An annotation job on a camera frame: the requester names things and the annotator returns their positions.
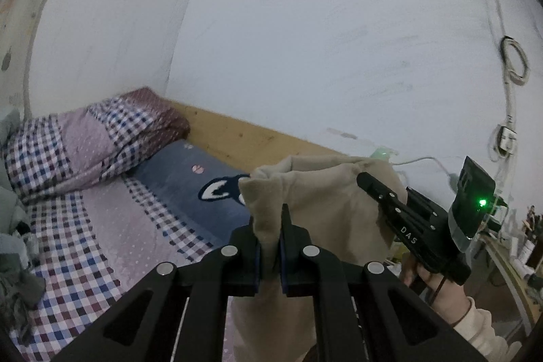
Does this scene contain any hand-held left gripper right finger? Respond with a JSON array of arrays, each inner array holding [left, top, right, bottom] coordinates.
[[278, 203, 486, 362]]

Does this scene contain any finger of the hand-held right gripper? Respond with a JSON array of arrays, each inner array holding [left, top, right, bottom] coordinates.
[[356, 171, 442, 258]]

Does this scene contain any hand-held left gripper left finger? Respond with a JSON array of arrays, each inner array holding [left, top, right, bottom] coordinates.
[[51, 224, 261, 362]]

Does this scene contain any beige sweatshirt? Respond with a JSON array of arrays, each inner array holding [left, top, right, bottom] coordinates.
[[229, 154, 408, 362]]

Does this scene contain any person's right forearm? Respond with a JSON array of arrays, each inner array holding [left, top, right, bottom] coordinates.
[[450, 296, 522, 362]]

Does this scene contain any person's right hand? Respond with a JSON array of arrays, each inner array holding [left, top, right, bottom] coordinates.
[[401, 252, 472, 325]]

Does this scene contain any light green object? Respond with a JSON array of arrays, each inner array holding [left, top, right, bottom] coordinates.
[[369, 148, 399, 165]]

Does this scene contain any wooden desk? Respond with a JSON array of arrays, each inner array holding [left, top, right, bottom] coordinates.
[[479, 235, 543, 337]]

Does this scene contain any blue plush pillow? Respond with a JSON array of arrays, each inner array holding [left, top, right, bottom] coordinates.
[[129, 139, 255, 248]]

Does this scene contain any checked patchwork quilt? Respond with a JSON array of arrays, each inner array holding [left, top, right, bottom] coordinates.
[[0, 87, 191, 206]]

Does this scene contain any grey-green shirt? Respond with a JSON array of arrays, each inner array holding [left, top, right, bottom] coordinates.
[[0, 252, 45, 341]]

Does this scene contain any light blue puffer jacket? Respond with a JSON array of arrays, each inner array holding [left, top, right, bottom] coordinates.
[[0, 108, 39, 261]]

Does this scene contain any pineapple print curtain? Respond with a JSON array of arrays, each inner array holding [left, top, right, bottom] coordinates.
[[0, 0, 92, 121]]

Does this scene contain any white charger cable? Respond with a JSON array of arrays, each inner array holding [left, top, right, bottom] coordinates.
[[392, 155, 459, 185]]

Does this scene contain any white wall socket box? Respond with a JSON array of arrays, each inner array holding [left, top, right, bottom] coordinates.
[[496, 125, 518, 155]]

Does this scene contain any white wall cable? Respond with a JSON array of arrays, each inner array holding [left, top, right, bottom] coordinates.
[[488, 0, 531, 193]]

